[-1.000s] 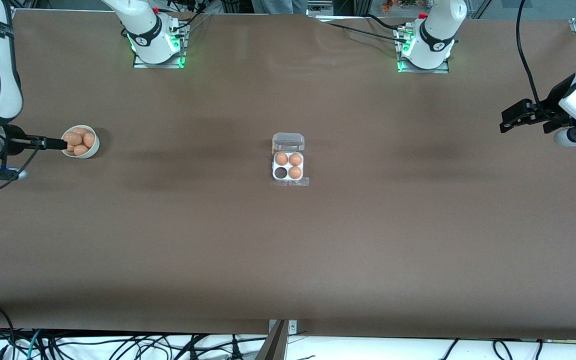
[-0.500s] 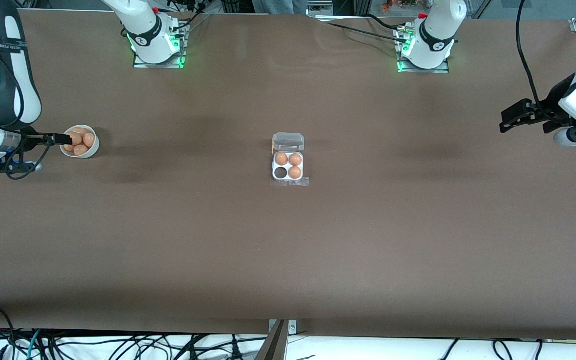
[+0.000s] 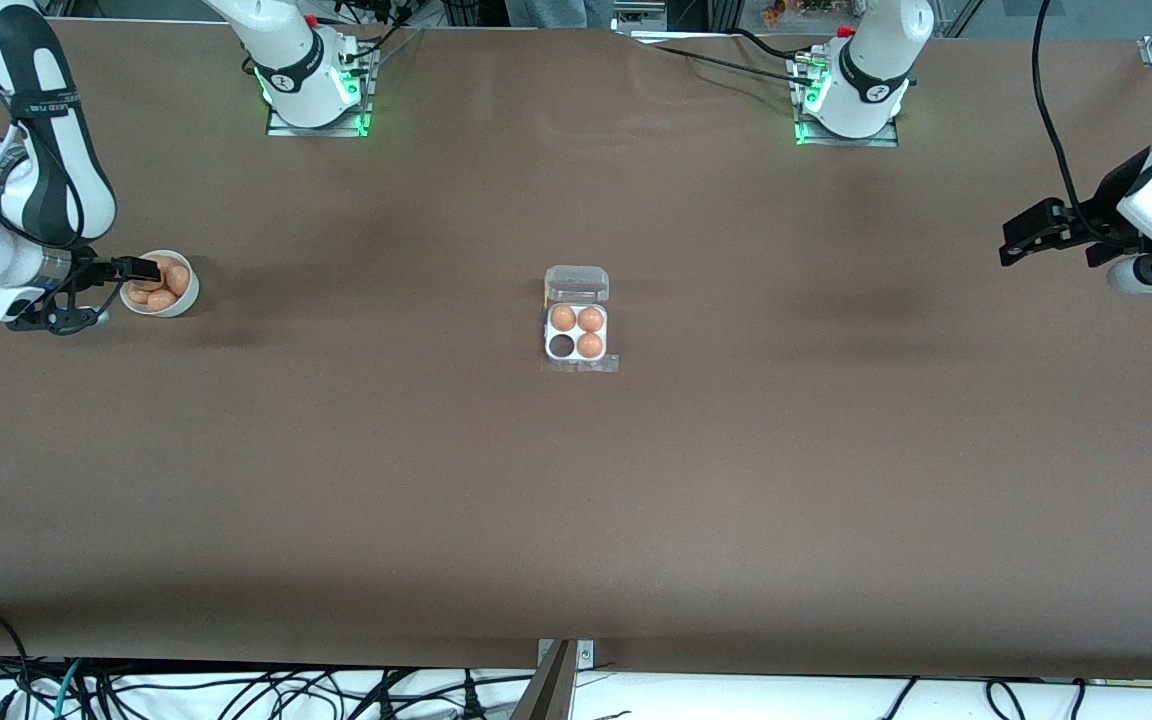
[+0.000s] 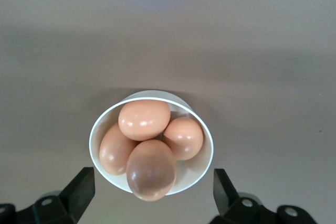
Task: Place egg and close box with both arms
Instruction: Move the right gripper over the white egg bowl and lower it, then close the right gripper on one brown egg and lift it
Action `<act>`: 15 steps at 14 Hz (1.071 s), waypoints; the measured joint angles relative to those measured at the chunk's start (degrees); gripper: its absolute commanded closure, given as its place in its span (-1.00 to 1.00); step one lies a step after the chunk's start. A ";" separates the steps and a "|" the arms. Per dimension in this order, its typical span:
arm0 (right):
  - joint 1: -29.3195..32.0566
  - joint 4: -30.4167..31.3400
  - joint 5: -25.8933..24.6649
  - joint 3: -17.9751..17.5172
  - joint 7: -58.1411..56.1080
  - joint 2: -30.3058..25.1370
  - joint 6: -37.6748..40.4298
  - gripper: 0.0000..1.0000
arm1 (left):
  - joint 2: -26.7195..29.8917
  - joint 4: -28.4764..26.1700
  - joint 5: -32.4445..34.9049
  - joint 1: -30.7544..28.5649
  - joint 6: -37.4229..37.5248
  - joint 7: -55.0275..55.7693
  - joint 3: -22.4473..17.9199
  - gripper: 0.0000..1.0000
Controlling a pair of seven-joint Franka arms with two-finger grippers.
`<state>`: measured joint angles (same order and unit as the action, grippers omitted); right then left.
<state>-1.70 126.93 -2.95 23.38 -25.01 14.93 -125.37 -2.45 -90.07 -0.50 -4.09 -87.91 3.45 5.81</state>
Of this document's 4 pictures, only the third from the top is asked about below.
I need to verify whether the dark metal strut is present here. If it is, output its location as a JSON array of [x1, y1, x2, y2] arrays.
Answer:
[[511, 640, 577, 720]]

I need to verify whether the white round bowl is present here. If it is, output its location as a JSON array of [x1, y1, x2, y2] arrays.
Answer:
[[119, 249, 200, 319]]

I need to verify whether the clear plastic egg box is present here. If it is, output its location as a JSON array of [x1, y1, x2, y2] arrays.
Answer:
[[541, 265, 621, 374]]

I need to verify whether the person in grey trousers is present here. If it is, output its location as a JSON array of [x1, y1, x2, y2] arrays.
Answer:
[[506, 0, 617, 29]]

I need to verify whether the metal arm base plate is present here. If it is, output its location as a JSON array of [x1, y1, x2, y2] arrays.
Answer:
[[266, 45, 374, 138], [794, 55, 900, 148]]

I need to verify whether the orange background clutter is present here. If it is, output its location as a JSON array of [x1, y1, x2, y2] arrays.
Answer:
[[761, 0, 837, 23]]

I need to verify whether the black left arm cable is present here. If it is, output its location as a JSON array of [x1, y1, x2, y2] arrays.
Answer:
[[1033, 0, 1102, 226]]

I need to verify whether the small metal table bracket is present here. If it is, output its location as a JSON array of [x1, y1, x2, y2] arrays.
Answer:
[[536, 638, 595, 671]]

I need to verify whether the teal cable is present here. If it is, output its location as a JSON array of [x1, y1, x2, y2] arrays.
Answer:
[[54, 658, 87, 720]]

